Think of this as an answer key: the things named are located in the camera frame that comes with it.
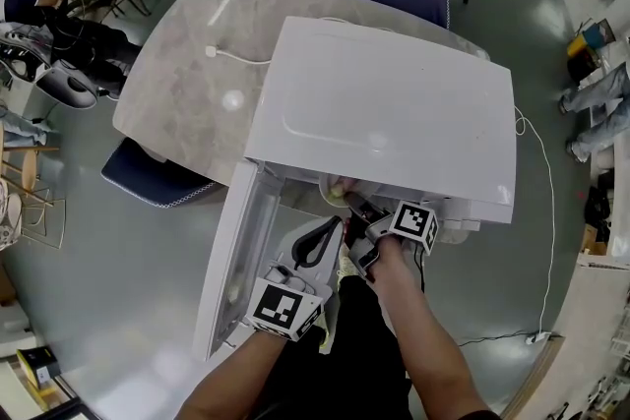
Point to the wooden stool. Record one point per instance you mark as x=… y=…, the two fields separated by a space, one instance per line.
x=27 y=162

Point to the person's white shoe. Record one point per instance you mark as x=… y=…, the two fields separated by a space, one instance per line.
x=326 y=329
x=346 y=263

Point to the black bag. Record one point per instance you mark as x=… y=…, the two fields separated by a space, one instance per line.
x=583 y=66

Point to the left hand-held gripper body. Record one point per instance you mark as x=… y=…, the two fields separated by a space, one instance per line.
x=280 y=310

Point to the white power strip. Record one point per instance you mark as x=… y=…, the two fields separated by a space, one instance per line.
x=539 y=337

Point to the metal frame stool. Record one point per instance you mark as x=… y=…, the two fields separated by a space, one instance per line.
x=44 y=206

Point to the yellow container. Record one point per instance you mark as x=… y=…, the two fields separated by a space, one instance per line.
x=577 y=46

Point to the grey backpack device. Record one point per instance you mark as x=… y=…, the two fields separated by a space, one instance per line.
x=69 y=86

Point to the wooden counter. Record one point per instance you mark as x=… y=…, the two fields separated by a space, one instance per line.
x=590 y=300

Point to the person's black trousers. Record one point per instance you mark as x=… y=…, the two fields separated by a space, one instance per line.
x=359 y=349

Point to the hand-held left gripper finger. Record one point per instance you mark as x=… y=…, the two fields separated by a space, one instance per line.
x=295 y=247
x=327 y=268

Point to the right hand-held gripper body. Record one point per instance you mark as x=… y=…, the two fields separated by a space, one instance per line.
x=411 y=226

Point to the black and yellow box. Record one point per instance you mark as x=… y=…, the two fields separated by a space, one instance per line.
x=39 y=361

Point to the blue board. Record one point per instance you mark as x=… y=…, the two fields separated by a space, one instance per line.
x=598 y=34

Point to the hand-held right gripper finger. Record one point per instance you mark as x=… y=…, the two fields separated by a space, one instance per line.
x=358 y=214
x=378 y=211

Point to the person's right forearm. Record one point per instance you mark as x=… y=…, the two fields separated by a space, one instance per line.
x=418 y=324

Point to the grey marble table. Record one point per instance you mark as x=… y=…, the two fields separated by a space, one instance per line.
x=197 y=78

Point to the person's left forearm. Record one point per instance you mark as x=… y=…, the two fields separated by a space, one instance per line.
x=236 y=374

